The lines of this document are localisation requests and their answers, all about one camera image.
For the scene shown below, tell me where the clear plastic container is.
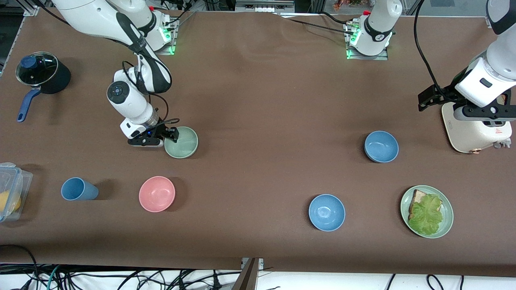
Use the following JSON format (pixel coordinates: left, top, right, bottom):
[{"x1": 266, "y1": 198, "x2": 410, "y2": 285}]
[{"x1": 0, "y1": 162, "x2": 33, "y2": 223}]

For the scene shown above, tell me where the bread slice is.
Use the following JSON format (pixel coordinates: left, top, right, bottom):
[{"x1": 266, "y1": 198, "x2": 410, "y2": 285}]
[{"x1": 408, "y1": 189, "x2": 430, "y2": 220}]

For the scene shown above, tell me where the white toaster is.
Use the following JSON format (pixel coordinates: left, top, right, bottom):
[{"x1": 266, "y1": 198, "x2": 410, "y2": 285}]
[{"x1": 441, "y1": 101, "x2": 513, "y2": 154}]

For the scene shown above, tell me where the glass lid blue knob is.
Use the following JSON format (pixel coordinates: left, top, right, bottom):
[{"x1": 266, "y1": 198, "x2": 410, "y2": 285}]
[{"x1": 15, "y1": 52, "x2": 59, "y2": 86}]

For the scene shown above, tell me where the short black table cable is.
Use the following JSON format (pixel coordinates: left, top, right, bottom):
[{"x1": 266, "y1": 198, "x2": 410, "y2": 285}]
[{"x1": 320, "y1": 11, "x2": 363, "y2": 25}]

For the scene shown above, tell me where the metal table bracket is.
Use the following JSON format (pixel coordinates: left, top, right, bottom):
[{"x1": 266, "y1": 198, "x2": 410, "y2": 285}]
[{"x1": 232, "y1": 258, "x2": 264, "y2": 290}]

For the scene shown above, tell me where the green lettuce leaf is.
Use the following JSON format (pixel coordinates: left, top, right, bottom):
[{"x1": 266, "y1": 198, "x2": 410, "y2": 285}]
[{"x1": 408, "y1": 194, "x2": 444, "y2": 236}]

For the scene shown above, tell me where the green plate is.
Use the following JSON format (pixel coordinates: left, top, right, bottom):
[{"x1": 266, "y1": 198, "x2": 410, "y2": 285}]
[{"x1": 400, "y1": 185, "x2": 454, "y2": 239}]

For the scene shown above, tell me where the blue cup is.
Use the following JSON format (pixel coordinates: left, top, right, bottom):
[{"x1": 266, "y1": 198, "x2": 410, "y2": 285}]
[{"x1": 61, "y1": 177, "x2": 99, "y2": 201}]

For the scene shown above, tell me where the pink bowl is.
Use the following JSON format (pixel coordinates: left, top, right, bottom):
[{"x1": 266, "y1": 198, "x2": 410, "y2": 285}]
[{"x1": 139, "y1": 176, "x2": 176, "y2": 213}]

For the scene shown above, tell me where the blue bowl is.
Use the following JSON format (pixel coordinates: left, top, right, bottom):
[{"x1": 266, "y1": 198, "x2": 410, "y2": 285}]
[
  {"x1": 364, "y1": 131, "x2": 399, "y2": 163},
  {"x1": 309, "y1": 194, "x2": 346, "y2": 232}
]

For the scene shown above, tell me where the teal floor cable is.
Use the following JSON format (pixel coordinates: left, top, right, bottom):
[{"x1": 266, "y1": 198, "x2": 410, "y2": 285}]
[{"x1": 46, "y1": 265, "x2": 62, "y2": 290}]

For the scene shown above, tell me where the black pot blue handle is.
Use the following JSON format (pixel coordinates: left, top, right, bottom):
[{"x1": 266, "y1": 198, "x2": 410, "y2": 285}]
[{"x1": 15, "y1": 52, "x2": 72, "y2": 122}]

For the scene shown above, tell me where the yellow fruit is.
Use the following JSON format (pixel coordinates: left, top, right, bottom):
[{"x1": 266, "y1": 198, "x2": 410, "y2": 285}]
[{"x1": 0, "y1": 191, "x2": 21, "y2": 213}]

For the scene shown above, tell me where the green bowl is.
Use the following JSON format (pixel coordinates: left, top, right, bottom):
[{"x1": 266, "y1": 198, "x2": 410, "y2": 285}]
[{"x1": 164, "y1": 126, "x2": 199, "y2": 159}]

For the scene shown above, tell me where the brown table cloth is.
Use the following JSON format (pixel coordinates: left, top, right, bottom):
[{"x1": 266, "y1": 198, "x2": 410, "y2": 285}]
[{"x1": 0, "y1": 8, "x2": 516, "y2": 278}]

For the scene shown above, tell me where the black looped floor cable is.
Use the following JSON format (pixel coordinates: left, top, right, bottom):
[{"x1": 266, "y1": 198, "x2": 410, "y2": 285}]
[{"x1": 0, "y1": 244, "x2": 40, "y2": 290}]

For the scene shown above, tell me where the black base cable bundle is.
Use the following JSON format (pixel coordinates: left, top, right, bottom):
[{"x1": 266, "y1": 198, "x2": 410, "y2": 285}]
[{"x1": 163, "y1": 0, "x2": 198, "y2": 29}]

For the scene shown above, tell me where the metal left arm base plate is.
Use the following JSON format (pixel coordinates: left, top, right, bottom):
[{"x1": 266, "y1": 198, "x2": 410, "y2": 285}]
[{"x1": 346, "y1": 24, "x2": 389, "y2": 61}]

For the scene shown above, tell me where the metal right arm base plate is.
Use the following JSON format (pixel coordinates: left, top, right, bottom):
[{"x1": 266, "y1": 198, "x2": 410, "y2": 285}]
[{"x1": 155, "y1": 18, "x2": 178, "y2": 56}]

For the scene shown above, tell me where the long black table cable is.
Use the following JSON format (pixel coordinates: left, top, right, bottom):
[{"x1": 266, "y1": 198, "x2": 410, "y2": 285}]
[{"x1": 276, "y1": 14, "x2": 357, "y2": 37}]

